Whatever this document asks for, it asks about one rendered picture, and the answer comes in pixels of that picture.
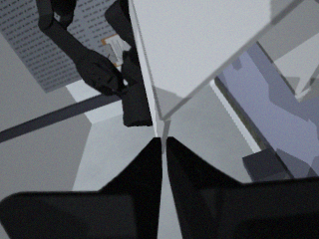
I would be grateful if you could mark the white ruled paper sheet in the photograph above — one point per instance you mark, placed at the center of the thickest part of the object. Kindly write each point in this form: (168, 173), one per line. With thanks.
(118, 45)

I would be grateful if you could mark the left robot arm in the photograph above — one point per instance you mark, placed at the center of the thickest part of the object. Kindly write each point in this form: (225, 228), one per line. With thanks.
(96, 70)

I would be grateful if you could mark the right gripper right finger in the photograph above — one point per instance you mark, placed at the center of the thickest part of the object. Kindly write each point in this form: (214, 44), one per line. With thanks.
(205, 211)

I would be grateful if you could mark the white box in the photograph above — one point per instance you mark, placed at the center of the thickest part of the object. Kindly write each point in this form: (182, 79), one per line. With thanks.
(185, 44)

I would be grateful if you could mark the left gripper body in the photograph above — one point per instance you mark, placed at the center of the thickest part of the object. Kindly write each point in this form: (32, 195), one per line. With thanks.
(132, 66)

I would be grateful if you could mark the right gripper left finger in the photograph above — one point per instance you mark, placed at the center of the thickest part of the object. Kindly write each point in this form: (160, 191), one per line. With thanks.
(127, 207)

